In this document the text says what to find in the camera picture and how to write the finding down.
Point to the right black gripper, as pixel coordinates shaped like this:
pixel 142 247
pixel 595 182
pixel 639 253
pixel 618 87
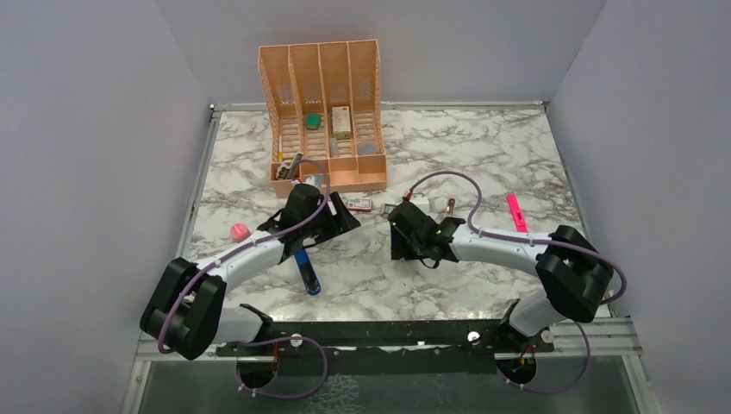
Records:
pixel 399 249

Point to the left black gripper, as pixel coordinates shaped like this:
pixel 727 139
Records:
pixel 339 223

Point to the red white staple box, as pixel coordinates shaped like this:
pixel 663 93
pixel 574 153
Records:
pixel 359 204

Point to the blue stapler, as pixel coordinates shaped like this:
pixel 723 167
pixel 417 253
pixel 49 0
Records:
pixel 307 272

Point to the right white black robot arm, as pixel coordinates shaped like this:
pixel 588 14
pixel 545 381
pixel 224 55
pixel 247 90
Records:
pixel 573 279

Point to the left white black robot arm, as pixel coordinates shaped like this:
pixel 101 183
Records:
pixel 185 313

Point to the black white item in organizer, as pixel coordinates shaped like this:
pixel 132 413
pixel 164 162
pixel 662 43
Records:
pixel 288 170

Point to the pink round cap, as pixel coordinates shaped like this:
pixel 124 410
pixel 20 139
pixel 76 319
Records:
pixel 239 232

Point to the clear round lid in organizer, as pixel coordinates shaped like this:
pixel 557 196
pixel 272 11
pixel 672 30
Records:
pixel 367 148

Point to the green object in organizer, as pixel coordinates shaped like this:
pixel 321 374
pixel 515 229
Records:
pixel 313 121

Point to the white green box in organizer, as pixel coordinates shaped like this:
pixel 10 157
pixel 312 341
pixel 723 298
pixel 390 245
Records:
pixel 341 123

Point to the orange plastic desk organizer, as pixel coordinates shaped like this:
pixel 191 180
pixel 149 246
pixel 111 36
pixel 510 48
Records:
pixel 299 79

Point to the pink highlighter marker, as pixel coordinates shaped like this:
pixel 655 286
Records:
pixel 517 214

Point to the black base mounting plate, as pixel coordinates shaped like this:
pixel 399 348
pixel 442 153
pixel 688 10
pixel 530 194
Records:
pixel 375 348

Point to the aluminium frame rail front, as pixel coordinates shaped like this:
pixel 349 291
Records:
pixel 603 337

